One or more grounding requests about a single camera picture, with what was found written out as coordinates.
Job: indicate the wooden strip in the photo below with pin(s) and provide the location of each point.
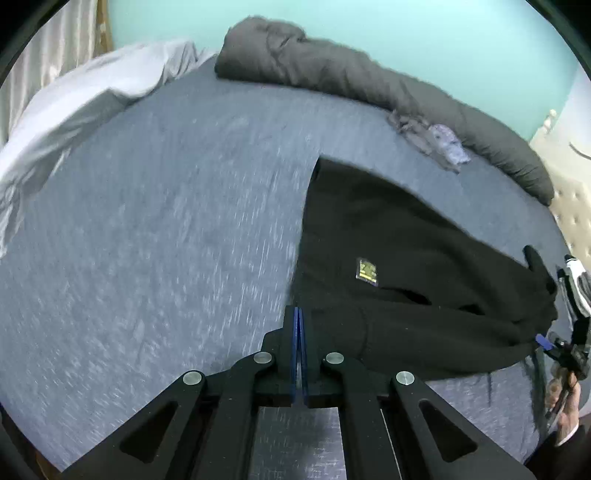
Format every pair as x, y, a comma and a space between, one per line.
105, 23

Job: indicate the blue patterned bed sheet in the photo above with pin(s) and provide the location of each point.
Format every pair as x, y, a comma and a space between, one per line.
161, 230

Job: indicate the grey folded sweatpants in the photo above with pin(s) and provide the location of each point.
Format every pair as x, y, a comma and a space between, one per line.
586, 284

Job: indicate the grey crumpled shirt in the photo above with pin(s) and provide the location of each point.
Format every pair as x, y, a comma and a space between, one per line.
411, 134

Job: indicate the black fleece pants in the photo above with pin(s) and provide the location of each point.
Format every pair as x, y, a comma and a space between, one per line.
392, 258

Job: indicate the cream tufted headboard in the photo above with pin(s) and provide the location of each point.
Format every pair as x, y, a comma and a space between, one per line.
568, 194

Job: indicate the purple patterned garment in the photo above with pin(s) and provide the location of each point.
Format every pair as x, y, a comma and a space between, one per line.
450, 147

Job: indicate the person's right forearm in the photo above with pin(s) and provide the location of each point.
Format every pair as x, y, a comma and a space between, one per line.
558, 457

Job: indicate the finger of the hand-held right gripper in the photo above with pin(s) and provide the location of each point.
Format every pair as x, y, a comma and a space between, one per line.
544, 342

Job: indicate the person's right hand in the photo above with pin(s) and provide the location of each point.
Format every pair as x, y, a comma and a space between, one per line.
571, 408

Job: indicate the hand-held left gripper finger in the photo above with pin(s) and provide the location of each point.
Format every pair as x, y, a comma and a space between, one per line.
302, 355
295, 350

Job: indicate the rolled dark grey duvet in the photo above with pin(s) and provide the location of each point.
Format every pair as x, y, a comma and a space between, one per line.
346, 69

